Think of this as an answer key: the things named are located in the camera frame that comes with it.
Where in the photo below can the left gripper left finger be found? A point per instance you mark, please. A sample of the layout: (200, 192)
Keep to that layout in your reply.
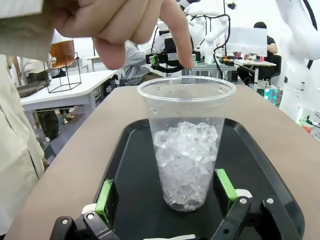
(105, 200)

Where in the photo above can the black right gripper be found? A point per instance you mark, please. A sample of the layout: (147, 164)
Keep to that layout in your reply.
(170, 56)

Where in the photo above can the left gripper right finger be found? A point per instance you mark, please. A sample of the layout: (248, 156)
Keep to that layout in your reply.
(225, 185)

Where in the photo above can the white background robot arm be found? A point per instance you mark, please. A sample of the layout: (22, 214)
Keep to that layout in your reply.
(212, 40)

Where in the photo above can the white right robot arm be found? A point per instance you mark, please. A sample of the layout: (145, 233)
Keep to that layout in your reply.
(297, 62)

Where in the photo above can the person left forearm cream sleeve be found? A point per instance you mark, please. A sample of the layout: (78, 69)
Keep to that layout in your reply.
(20, 32)

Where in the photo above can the short clear iced plastic cup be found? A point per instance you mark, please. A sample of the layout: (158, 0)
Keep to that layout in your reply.
(185, 155)

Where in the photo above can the person left hand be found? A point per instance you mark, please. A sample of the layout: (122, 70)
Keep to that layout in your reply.
(112, 22)

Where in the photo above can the seated person grey shirt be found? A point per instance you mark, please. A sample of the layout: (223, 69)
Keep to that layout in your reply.
(135, 67)

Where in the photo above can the black plastic serving tray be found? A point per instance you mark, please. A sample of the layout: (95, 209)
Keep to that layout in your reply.
(140, 150)

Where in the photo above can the white side table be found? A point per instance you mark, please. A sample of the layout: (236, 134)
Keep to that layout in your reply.
(80, 97)

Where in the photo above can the white monitor back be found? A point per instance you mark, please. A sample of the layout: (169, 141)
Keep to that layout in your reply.
(247, 41)

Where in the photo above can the bystander in patterned trousers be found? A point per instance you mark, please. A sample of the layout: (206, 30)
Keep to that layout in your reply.
(50, 122)

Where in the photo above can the glass tea dispenser jar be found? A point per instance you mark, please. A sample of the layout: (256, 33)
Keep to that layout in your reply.
(62, 52)

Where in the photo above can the person torso cream shirt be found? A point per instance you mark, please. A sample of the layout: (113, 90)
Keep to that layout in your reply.
(15, 150)

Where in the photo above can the black office chair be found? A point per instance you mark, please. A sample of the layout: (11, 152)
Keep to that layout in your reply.
(271, 67)

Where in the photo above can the seated person black shirt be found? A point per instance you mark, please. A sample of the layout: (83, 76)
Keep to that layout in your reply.
(271, 42)

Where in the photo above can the black tray under dispenser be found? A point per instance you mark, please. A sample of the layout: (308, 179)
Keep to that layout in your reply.
(30, 88)

